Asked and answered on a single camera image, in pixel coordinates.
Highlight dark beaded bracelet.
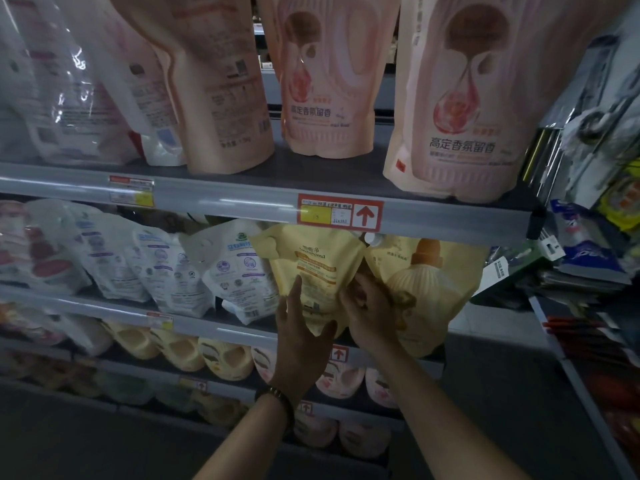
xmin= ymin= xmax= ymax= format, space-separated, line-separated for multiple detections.
xmin=257 ymin=385 xmax=297 ymax=430

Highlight person's right forearm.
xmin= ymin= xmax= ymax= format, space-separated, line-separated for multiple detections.
xmin=373 ymin=339 xmax=533 ymax=480

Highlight grey metal shelf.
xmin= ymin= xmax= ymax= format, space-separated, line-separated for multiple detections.
xmin=0 ymin=119 xmax=549 ymax=480

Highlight person's left forearm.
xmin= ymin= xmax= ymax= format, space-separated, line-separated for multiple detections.
xmin=193 ymin=395 xmax=293 ymax=480

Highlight dark aisle shelf unit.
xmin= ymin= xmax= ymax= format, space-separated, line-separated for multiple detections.
xmin=520 ymin=0 xmax=640 ymax=480

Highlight green and white box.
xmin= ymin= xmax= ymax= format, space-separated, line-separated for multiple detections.
xmin=471 ymin=233 xmax=567 ymax=299

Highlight small pink white Chaoneng pouches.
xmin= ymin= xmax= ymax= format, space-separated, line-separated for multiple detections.
xmin=0 ymin=199 xmax=93 ymax=297

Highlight stack of blue-white packets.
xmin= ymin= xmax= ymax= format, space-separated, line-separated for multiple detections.
xmin=546 ymin=199 xmax=633 ymax=288

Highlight person's left hand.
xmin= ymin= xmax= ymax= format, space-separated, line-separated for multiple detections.
xmin=271 ymin=275 xmax=340 ymax=402

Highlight row of pale round packs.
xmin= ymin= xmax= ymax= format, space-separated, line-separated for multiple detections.
xmin=0 ymin=353 xmax=393 ymax=462

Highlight row of red round packs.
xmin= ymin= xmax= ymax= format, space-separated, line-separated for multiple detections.
xmin=543 ymin=313 xmax=640 ymax=468

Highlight person's right hand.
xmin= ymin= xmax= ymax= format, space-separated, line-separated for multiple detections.
xmin=338 ymin=269 xmax=406 ymax=362

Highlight yellow hanging packets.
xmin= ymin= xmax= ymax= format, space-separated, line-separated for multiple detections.
xmin=598 ymin=157 xmax=640 ymax=233

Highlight hanging mops and brooms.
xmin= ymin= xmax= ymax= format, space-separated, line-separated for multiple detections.
xmin=520 ymin=0 xmax=640 ymax=211

